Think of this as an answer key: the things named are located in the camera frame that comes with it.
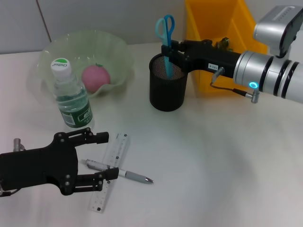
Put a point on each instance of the yellow plastic bin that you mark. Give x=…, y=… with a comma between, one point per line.
x=203, y=23

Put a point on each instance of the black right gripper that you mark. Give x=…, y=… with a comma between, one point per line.
x=213, y=59

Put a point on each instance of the pink toy peach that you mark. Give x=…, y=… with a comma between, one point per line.
x=95, y=78

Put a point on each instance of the green plastic wrapper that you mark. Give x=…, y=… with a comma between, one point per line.
x=223, y=43

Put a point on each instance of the translucent green fruit bowl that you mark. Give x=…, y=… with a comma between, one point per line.
x=111, y=54

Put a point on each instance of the blue teal scissors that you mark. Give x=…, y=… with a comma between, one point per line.
x=168, y=33

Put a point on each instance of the clear green-label water bottle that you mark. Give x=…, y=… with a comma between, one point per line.
x=75, y=108

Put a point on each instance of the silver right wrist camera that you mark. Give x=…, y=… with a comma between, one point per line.
x=272, y=26

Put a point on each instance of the white grey ballpoint pen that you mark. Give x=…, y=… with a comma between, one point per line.
x=137, y=177

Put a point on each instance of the clear plastic ruler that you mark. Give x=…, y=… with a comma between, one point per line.
x=100, y=201

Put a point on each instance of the black mesh pen holder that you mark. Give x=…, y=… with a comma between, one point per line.
x=165, y=94

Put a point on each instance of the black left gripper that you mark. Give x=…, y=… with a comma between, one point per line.
x=40, y=168

